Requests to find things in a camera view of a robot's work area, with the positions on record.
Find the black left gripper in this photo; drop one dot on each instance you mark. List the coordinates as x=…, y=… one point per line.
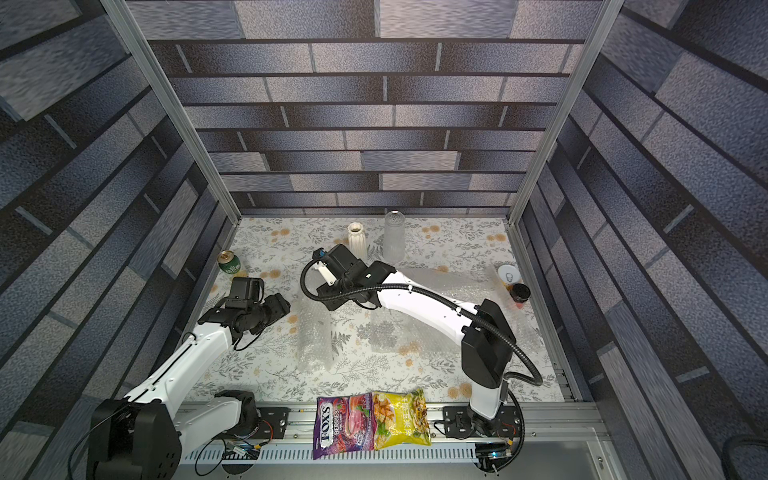
x=280, y=306

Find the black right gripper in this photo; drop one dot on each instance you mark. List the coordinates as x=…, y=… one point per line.
x=336, y=264

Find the white ribbed ceramic vase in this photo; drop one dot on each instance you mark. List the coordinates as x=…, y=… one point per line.
x=357, y=241

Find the clear textured glass vase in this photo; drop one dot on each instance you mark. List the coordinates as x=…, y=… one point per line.
x=393, y=248

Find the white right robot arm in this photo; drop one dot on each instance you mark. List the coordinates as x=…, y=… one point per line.
x=486, y=343

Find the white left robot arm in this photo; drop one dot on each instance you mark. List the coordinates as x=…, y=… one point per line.
x=143, y=435

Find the green beverage can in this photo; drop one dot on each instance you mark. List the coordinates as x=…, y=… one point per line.
x=229, y=262

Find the purple Fox's candy bag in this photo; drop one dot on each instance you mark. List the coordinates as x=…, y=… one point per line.
x=344, y=424

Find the yellow snack bag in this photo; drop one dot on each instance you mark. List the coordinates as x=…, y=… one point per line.
x=400, y=419

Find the red jam jar black lid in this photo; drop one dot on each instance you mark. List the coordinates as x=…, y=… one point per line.
x=520, y=294

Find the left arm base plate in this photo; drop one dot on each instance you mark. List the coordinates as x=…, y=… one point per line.
x=270, y=423

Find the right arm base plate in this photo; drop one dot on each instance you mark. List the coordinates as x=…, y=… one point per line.
x=461, y=423

